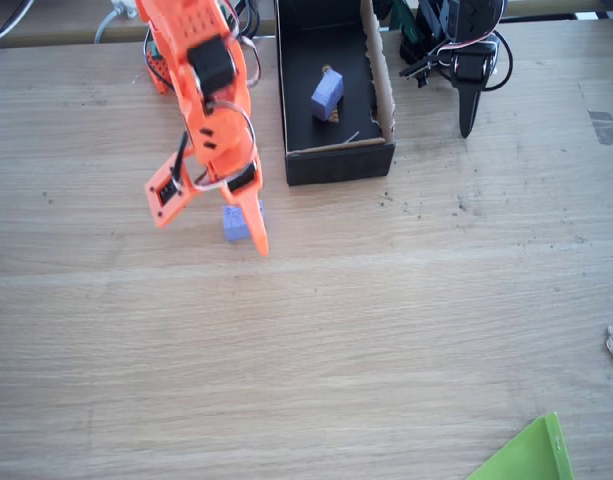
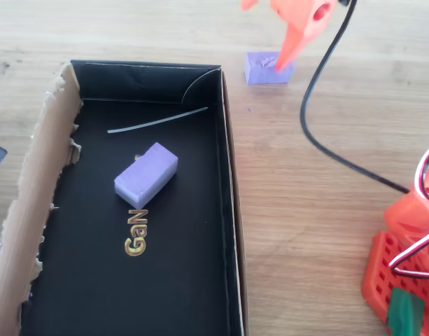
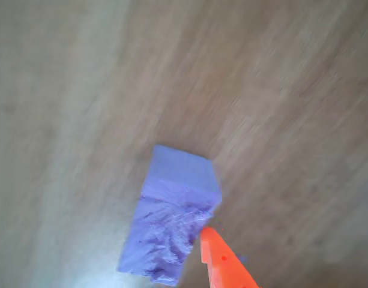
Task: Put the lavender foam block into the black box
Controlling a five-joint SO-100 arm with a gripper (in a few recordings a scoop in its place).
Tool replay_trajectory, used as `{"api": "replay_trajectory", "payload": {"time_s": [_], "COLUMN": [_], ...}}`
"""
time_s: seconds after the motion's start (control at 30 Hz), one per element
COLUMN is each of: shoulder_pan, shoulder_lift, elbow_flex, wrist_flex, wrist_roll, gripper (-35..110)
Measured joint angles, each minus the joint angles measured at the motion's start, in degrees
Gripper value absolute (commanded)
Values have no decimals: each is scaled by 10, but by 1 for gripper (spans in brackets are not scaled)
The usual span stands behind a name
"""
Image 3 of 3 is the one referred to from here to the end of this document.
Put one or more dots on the purple block with rough face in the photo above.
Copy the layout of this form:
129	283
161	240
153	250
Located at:
165	210

